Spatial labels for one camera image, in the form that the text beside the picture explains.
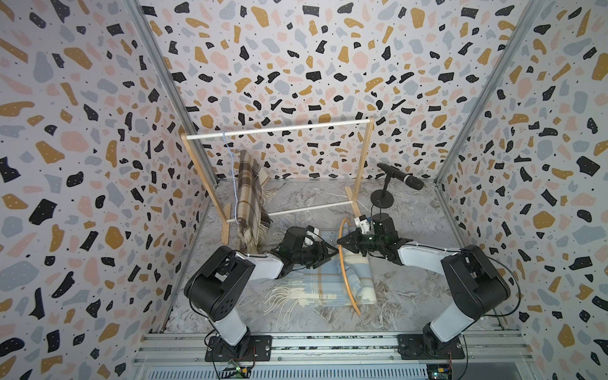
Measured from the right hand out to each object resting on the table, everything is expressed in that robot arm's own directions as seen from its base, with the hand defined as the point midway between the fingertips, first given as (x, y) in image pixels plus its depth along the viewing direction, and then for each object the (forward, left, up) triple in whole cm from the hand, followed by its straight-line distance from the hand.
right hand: (338, 242), depth 86 cm
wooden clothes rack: (+13, +47, +8) cm, 50 cm away
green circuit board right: (-36, -31, -13) cm, 49 cm away
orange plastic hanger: (-9, -2, -2) cm, 10 cm away
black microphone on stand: (+31, -23, -10) cm, 40 cm away
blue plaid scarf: (-12, +5, -9) cm, 16 cm away
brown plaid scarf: (+7, +31, +8) cm, 33 cm away
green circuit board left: (-39, +30, -11) cm, 50 cm away
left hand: (-4, 0, -2) cm, 5 cm away
